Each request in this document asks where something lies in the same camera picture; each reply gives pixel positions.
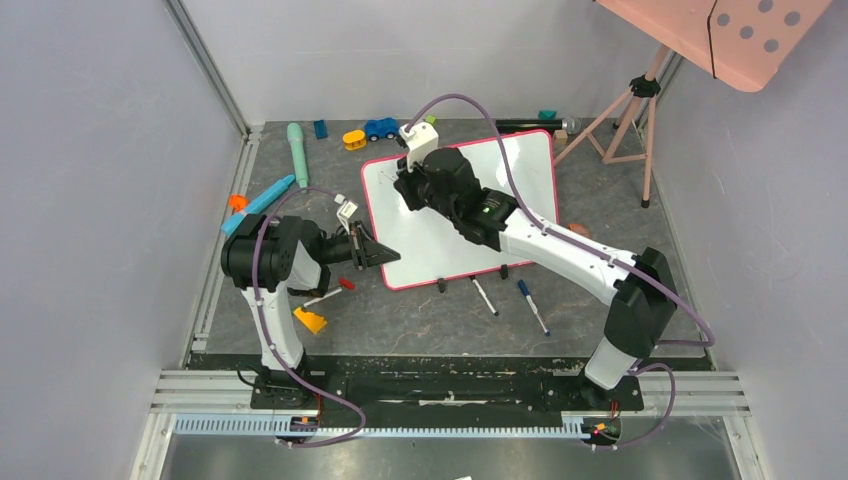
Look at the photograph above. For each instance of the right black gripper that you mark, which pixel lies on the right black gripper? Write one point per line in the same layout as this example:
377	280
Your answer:
408	183

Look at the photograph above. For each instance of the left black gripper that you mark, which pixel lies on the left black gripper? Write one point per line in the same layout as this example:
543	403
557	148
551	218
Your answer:
366	251

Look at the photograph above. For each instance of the pink framed whiteboard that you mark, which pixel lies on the pink framed whiteboard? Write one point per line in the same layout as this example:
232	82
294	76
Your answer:
444	218

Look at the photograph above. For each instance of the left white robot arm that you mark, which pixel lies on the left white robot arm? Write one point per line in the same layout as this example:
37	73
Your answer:
269	261

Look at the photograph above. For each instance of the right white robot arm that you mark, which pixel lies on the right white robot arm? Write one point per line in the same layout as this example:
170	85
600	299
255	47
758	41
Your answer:
638	289

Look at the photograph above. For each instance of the green whiteboard marker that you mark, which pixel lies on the green whiteboard marker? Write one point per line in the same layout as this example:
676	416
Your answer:
326	296

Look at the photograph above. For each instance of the black whiteboard marker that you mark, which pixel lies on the black whiteboard marker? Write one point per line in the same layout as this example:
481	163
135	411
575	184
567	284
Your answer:
484	296

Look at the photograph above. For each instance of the blue whiteboard marker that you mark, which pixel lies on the blue whiteboard marker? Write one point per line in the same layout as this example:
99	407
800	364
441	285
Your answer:
534	309

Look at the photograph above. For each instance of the blue toy car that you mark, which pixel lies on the blue toy car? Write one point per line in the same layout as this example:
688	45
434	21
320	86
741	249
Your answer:
377	129

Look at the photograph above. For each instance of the yellow orange plastic block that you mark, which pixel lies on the yellow orange plastic block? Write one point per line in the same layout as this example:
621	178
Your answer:
313	322

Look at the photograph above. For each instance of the black cylinder tube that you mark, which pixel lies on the black cylinder tube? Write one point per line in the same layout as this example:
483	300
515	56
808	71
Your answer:
510	126

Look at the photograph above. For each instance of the dark blue small block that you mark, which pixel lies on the dark blue small block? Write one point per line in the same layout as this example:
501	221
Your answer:
320	129

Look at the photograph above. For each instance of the large mint toy crayon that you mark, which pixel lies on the large mint toy crayon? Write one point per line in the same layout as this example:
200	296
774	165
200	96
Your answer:
295	137

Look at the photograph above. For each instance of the small orange toy piece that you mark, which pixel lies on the small orange toy piece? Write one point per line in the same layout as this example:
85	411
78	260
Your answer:
238	203

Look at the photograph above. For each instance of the large blue toy crayon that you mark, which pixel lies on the large blue toy crayon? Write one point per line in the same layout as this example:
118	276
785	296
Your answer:
259	203

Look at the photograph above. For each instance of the wooden small block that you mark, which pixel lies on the wooden small block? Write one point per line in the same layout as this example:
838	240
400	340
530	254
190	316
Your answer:
560	138

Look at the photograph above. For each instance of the orange semicircle toy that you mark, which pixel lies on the orange semicircle toy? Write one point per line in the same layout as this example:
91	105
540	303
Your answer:
579	229

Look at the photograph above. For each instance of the pink perforated panel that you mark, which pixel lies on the pink perforated panel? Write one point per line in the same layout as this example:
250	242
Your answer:
742	43

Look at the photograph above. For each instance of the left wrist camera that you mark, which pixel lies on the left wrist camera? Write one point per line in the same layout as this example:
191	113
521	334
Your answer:
345	211

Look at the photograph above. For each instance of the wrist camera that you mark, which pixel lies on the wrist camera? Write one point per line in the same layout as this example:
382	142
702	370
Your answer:
345	211
420	139

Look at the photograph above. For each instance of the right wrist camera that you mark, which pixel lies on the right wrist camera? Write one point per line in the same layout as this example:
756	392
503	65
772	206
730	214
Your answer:
420	139

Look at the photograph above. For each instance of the yellow toy ring block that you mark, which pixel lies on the yellow toy ring block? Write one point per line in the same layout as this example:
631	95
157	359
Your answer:
354	139

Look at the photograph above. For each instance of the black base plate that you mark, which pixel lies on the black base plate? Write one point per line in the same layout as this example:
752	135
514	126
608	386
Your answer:
442	391

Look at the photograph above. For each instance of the white slotted cable duct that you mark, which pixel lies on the white slotted cable duct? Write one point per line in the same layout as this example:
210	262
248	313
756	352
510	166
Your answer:
301	427

